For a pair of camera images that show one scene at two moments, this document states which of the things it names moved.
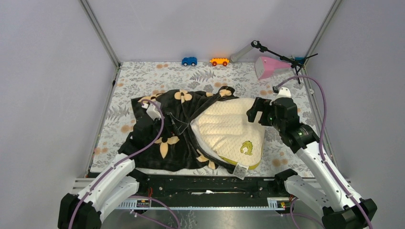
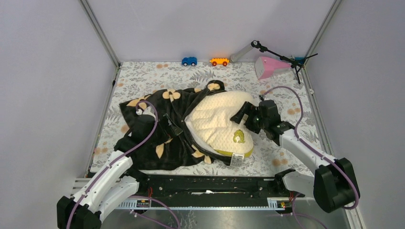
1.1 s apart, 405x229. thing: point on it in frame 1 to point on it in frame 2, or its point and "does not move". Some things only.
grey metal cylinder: [236, 56] does not move
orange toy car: [221, 61] does not move
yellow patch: [248, 144] to [240, 133]
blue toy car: [189, 61] does not move
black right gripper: [262, 105] to [250, 110]
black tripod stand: [297, 65] does not move
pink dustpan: [265, 67] does not move
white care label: [240, 171] to [237, 159]
